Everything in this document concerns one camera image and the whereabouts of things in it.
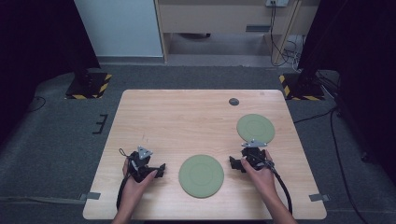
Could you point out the grey floor tape strip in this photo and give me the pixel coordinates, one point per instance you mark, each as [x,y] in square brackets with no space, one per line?
[40,199]

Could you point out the green round plate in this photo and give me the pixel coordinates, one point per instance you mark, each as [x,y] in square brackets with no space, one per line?
[256,128]
[201,176]

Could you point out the black striped stand base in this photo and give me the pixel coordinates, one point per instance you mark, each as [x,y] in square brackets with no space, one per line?
[303,88]
[88,85]

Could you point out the person's left hand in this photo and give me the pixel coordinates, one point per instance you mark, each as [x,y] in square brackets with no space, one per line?
[135,189]

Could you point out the dark curtain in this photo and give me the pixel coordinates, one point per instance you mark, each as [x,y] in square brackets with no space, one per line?
[361,62]
[34,46]

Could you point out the grey tape piece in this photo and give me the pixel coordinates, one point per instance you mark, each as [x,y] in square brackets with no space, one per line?
[319,197]
[91,196]

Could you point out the person's right hand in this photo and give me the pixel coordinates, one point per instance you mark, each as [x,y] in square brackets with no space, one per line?
[263,182]

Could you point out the grey power strip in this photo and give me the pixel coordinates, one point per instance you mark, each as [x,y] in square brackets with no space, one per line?
[277,2]

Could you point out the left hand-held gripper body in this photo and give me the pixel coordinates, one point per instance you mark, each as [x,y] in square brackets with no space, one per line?
[140,168]

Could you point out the white partition panel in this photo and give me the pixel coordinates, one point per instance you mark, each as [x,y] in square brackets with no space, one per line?
[118,28]

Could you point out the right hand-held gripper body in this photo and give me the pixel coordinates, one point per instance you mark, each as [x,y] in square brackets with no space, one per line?
[255,157]

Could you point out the grey round table cap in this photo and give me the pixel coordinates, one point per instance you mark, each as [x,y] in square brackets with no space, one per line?
[233,101]

